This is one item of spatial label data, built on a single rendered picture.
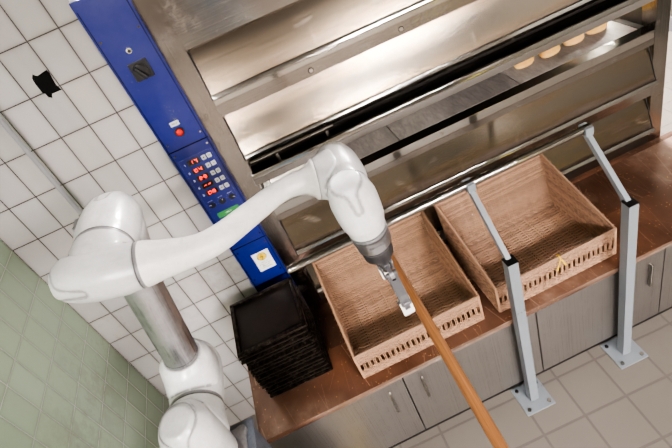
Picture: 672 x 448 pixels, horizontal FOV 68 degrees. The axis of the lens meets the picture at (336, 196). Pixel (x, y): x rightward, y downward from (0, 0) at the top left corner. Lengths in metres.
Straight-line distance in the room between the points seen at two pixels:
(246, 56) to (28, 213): 0.95
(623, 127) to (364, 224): 1.89
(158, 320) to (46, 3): 0.97
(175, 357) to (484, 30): 1.56
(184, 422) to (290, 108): 1.09
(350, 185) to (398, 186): 1.17
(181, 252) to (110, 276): 0.14
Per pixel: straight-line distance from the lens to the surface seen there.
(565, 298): 2.26
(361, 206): 1.03
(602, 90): 2.55
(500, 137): 2.31
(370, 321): 2.26
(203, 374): 1.56
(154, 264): 1.07
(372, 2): 1.83
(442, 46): 1.99
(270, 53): 1.77
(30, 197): 2.02
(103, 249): 1.11
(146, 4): 1.72
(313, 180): 1.15
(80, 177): 1.95
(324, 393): 2.15
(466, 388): 1.30
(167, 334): 1.44
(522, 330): 2.14
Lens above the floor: 2.33
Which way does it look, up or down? 36 degrees down
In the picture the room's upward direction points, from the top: 23 degrees counter-clockwise
